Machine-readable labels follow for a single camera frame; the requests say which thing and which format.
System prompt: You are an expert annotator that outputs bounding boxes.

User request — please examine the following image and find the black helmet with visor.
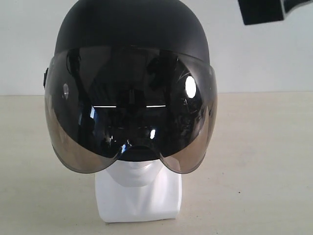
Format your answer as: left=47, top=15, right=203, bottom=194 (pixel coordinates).
left=44, top=0, right=218, bottom=174

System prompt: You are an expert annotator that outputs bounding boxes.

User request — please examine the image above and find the white mannequin head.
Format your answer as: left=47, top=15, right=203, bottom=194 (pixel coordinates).
left=95, top=160, right=182, bottom=223

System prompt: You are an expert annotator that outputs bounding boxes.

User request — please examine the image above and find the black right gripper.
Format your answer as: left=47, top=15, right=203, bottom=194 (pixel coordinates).
left=238, top=0, right=313, bottom=25

